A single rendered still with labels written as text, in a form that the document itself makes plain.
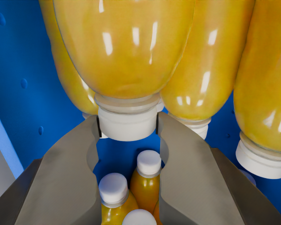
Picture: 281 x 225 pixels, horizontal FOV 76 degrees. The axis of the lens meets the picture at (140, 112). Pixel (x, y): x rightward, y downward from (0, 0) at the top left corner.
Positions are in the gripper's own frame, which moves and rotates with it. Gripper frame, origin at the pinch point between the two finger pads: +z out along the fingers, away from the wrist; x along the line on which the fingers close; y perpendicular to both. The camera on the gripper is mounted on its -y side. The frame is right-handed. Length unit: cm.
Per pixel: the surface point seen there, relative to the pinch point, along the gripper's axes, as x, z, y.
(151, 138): 3.5, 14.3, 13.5
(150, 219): 1.8, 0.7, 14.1
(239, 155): 9.0, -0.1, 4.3
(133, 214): -0.2, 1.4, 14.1
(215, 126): 13.4, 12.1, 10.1
